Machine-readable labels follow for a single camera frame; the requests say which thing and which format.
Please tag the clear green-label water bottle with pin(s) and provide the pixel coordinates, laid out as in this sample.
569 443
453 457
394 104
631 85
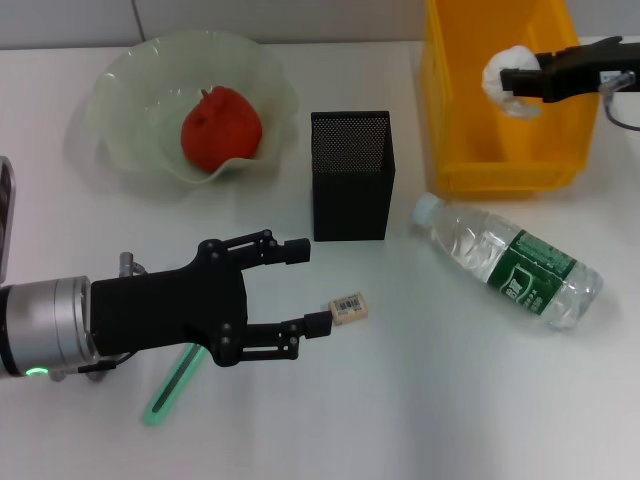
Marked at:
525 270

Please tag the pale green glass fruit plate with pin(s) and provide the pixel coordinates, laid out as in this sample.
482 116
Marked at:
130 100

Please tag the beige eraser with barcode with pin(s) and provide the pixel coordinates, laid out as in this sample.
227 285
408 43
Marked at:
352 309

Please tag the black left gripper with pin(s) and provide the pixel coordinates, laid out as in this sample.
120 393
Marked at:
165 310

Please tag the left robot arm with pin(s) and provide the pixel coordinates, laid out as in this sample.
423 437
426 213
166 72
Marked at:
45 325

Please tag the yellow plastic bin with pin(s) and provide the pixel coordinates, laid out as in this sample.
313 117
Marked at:
505 150

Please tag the black mesh pen holder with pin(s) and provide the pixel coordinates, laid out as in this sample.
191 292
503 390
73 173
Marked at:
350 200

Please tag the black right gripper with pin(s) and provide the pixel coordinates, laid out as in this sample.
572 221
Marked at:
590 70

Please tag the red-orange fruit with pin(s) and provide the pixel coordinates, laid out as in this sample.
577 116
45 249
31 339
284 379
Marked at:
220 130

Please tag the green utility knife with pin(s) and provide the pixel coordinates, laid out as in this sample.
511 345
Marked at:
170 390

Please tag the white paper ball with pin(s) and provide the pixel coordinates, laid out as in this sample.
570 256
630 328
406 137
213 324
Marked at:
510 62

